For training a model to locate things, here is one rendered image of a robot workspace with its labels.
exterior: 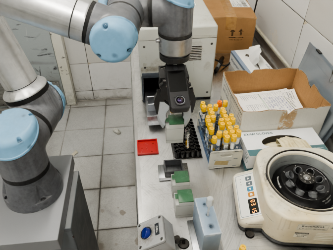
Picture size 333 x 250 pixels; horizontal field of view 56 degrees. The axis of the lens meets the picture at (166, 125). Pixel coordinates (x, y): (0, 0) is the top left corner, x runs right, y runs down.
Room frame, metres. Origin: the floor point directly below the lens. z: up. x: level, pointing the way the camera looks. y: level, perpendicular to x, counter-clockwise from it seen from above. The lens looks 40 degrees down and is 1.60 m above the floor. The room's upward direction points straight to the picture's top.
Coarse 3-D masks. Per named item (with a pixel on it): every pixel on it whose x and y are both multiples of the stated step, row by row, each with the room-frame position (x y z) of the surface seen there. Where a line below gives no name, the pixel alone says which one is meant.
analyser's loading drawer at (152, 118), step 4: (148, 88) 1.05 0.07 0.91; (152, 88) 1.05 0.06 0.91; (156, 88) 1.05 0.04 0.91; (148, 92) 1.02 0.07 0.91; (152, 92) 1.02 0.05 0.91; (156, 92) 1.02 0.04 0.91; (148, 96) 0.95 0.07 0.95; (152, 96) 0.95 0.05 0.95; (148, 100) 0.95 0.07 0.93; (152, 100) 0.95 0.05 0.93; (148, 104) 0.90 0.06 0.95; (152, 104) 0.90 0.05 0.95; (148, 108) 0.90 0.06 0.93; (152, 108) 0.90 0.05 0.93; (148, 112) 0.89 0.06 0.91; (152, 112) 0.89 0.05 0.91; (148, 116) 0.84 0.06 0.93; (152, 116) 0.85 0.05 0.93; (156, 116) 0.85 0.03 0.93; (148, 120) 0.84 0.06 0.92; (152, 120) 0.85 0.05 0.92; (156, 120) 0.85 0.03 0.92; (148, 124) 0.84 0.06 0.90; (152, 124) 0.85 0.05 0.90; (156, 124) 0.85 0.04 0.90
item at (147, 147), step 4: (140, 140) 0.78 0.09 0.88; (144, 140) 0.78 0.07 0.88; (148, 140) 0.78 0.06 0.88; (152, 140) 0.79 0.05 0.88; (156, 140) 0.78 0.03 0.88; (140, 144) 0.77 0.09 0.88; (144, 144) 0.77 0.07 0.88; (148, 144) 0.77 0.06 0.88; (152, 144) 0.77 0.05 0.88; (156, 144) 0.77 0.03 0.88; (140, 148) 0.75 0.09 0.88; (144, 148) 0.75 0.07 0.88; (148, 148) 0.75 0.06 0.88; (152, 148) 0.75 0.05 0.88; (156, 148) 0.75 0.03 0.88; (140, 152) 0.73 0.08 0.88; (144, 152) 0.73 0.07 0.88; (148, 152) 0.72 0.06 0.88; (152, 152) 0.72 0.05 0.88; (156, 152) 0.72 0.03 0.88
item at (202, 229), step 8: (200, 200) 0.47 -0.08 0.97; (200, 208) 0.44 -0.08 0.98; (200, 216) 0.42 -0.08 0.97; (208, 216) 0.42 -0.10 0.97; (216, 216) 0.42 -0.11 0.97; (192, 224) 0.46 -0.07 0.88; (200, 224) 0.41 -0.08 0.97; (208, 224) 0.40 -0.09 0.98; (216, 224) 0.40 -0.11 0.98; (192, 232) 0.44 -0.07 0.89; (200, 232) 0.40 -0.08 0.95; (208, 232) 0.38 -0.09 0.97; (216, 232) 0.38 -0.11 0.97; (192, 240) 0.42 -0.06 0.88; (200, 240) 0.39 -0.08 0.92; (208, 240) 0.38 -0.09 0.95; (216, 240) 0.38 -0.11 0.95; (192, 248) 0.40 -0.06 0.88; (200, 248) 0.39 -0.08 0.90; (208, 248) 0.38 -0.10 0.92; (216, 248) 0.38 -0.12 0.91
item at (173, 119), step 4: (168, 116) 0.65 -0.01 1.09; (172, 116) 0.65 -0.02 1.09; (176, 116) 0.65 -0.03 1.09; (180, 116) 0.65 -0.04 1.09; (168, 120) 0.64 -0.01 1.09; (172, 120) 0.64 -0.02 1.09; (176, 120) 0.64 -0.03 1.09; (180, 120) 0.64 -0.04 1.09; (172, 124) 0.62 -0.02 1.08; (176, 124) 0.62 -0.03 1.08; (180, 124) 0.62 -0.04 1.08
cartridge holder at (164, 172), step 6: (168, 162) 0.66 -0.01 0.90; (174, 162) 0.66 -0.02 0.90; (180, 162) 0.66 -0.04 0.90; (162, 168) 0.65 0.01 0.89; (168, 168) 0.65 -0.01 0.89; (174, 168) 0.65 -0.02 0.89; (180, 168) 0.65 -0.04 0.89; (186, 168) 0.65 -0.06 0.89; (162, 174) 0.63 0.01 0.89; (168, 174) 0.62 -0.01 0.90; (162, 180) 0.61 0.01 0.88
